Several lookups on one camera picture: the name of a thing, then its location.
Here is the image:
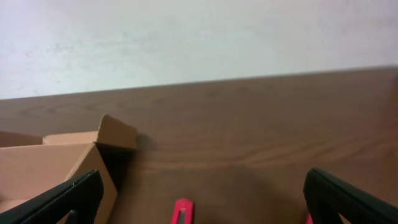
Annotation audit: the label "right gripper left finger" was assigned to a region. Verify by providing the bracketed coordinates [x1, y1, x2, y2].
[1, 170, 104, 224]

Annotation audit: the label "red utility knife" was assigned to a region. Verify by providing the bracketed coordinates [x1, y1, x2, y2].
[170, 198, 195, 224]

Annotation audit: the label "open cardboard box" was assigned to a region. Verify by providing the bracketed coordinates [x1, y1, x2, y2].
[1, 115, 138, 224]

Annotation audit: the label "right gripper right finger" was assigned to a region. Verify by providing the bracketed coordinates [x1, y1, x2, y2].
[303, 168, 397, 224]

